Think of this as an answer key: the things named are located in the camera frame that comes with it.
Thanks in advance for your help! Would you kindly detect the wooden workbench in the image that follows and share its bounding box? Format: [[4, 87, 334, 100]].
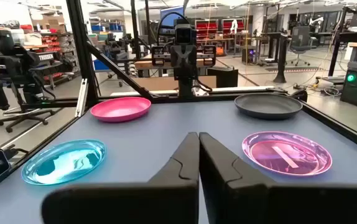
[[134, 54, 216, 71]]

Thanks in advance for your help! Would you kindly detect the dark grey plastic plate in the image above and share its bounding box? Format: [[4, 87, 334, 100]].
[[234, 93, 304, 121]]

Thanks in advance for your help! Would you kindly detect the black metal table frame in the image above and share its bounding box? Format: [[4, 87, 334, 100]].
[[0, 0, 357, 200]]

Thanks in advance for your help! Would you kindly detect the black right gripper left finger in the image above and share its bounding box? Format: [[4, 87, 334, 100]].
[[40, 131, 200, 224]]

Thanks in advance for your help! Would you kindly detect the opaque pink plastic plate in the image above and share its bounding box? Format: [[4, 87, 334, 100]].
[[90, 96, 152, 123]]

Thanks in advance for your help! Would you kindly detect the red bin shelf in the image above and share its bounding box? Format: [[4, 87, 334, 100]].
[[195, 18, 220, 40], [221, 17, 246, 35]]

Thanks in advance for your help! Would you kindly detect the black office chair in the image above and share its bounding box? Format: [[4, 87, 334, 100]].
[[0, 83, 57, 134]]

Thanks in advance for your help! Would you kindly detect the translucent pink plastic plate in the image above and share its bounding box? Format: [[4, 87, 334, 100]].
[[241, 131, 333, 177]]

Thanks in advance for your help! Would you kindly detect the black box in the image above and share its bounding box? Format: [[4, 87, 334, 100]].
[[206, 67, 239, 89]]

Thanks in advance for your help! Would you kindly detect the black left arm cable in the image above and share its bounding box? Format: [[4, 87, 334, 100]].
[[156, 11, 193, 47]]

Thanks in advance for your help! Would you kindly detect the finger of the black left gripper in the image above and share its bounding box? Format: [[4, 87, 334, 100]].
[[183, 45, 198, 80], [170, 45, 185, 80]]

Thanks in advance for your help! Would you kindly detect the blue screen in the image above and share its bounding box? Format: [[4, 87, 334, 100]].
[[159, 5, 185, 27]]

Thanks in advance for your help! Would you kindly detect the translucent blue plastic plate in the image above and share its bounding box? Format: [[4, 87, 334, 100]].
[[21, 139, 107, 186]]

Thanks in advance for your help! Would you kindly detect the black pole stand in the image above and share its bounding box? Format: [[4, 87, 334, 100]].
[[272, 32, 289, 84]]

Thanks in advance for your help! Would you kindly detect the grey office chair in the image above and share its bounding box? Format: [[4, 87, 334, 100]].
[[288, 26, 313, 67]]

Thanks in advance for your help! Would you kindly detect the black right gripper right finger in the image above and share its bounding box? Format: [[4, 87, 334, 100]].
[[198, 131, 357, 224]]

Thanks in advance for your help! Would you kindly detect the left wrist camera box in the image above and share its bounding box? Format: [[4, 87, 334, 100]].
[[174, 24, 195, 45]]

